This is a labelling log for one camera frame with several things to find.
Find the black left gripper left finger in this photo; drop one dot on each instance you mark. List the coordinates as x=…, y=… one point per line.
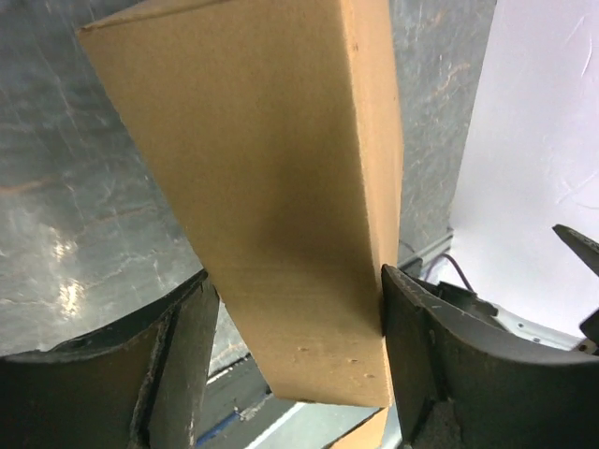
x=137, y=382

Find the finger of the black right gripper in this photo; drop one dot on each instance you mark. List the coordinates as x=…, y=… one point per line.
x=583, y=247

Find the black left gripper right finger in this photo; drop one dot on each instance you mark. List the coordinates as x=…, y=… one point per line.
x=460, y=382

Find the brown cardboard box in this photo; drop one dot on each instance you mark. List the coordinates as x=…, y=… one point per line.
x=274, y=131

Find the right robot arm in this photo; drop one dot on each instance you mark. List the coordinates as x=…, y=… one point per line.
x=465, y=298

